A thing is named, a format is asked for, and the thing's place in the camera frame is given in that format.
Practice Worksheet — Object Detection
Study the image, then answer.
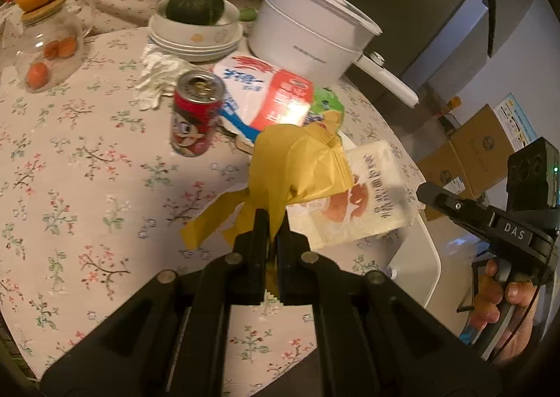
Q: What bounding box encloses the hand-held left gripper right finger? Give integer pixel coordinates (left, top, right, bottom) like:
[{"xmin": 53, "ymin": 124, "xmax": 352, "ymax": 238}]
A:
[{"xmin": 276, "ymin": 219, "xmax": 502, "ymax": 397}]

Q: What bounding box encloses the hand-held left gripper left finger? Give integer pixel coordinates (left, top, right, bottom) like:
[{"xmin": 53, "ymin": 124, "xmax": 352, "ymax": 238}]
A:
[{"xmin": 40, "ymin": 209, "xmax": 272, "ymax": 397}]

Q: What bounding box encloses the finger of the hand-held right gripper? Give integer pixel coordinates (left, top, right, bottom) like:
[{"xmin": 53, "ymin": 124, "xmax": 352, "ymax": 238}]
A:
[{"xmin": 415, "ymin": 182, "xmax": 496, "ymax": 241}]

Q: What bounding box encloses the white trash bin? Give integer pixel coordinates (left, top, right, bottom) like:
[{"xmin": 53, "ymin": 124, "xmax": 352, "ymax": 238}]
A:
[{"xmin": 384, "ymin": 208, "xmax": 442, "ymax": 309}]

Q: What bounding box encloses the clear snack packet red print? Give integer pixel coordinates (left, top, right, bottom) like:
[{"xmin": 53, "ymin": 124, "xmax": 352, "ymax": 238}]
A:
[{"xmin": 286, "ymin": 140, "xmax": 417, "ymax": 250}]

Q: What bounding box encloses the yellow plastic wrapper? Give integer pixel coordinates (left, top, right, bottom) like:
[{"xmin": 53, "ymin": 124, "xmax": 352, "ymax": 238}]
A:
[{"xmin": 181, "ymin": 121, "xmax": 354, "ymax": 306}]

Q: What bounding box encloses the person's right hand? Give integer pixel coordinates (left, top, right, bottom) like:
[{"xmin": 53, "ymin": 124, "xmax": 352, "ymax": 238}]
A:
[{"xmin": 469, "ymin": 258, "xmax": 547, "ymax": 363}]

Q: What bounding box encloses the small cardboard box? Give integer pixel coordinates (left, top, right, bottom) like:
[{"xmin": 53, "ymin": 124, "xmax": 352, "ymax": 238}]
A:
[{"xmin": 415, "ymin": 140, "xmax": 483, "ymax": 224}]

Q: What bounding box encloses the large cardboard box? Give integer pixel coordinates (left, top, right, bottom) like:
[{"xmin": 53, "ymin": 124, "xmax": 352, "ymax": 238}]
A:
[{"xmin": 450, "ymin": 103, "xmax": 526, "ymax": 202}]

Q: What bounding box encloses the bottle with orange cap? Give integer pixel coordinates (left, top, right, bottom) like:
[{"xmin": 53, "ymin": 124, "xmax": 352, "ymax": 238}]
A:
[{"xmin": 436, "ymin": 97, "xmax": 463, "ymax": 136}]

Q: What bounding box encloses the red drink can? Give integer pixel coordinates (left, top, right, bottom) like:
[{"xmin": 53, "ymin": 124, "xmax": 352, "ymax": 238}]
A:
[{"xmin": 170, "ymin": 70, "xmax": 226, "ymax": 158}]

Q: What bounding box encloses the white blue red packet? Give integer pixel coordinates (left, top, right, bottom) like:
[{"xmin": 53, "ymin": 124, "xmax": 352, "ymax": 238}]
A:
[{"xmin": 212, "ymin": 53, "xmax": 316, "ymax": 145}]

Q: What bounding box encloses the green snack packet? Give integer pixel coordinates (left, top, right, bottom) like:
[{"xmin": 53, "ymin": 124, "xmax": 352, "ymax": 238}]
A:
[{"xmin": 305, "ymin": 86, "xmax": 346, "ymax": 136}]

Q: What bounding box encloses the floral tablecloth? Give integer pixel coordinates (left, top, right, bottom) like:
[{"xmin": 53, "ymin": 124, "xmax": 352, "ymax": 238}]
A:
[{"xmin": 0, "ymin": 21, "xmax": 428, "ymax": 381}]

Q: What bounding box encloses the grey refrigerator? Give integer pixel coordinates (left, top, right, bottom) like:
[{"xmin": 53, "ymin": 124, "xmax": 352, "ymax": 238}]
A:
[{"xmin": 332, "ymin": 0, "xmax": 545, "ymax": 94}]

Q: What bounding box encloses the crumpled white tissue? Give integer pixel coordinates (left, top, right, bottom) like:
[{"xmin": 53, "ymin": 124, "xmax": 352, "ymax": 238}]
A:
[{"xmin": 132, "ymin": 43, "xmax": 194, "ymax": 112}]

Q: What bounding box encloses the white electric cooking pot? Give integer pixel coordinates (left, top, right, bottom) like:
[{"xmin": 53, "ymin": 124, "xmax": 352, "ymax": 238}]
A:
[{"xmin": 246, "ymin": 0, "xmax": 421, "ymax": 109}]

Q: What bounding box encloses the white printed bowl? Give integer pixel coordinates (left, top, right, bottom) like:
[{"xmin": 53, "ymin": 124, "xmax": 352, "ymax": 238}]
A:
[{"xmin": 151, "ymin": 0, "xmax": 240, "ymax": 47}]

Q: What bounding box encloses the dark green squash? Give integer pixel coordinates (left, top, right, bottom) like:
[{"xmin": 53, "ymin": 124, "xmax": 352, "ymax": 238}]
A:
[{"xmin": 165, "ymin": 0, "xmax": 225, "ymax": 27}]

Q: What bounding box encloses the glass jar with wooden lid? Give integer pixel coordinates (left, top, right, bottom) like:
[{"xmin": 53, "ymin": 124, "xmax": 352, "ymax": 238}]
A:
[{"xmin": 0, "ymin": 0, "xmax": 96, "ymax": 94}]

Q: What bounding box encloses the wall poster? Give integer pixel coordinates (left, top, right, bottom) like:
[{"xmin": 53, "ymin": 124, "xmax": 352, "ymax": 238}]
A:
[{"xmin": 493, "ymin": 92, "xmax": 539, "ymax": 147}]

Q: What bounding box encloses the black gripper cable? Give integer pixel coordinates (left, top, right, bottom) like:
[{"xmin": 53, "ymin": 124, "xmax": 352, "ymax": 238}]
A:
[{"xmin": 456, "ymin": 259, "xmax": 487, "ymax": 316}]

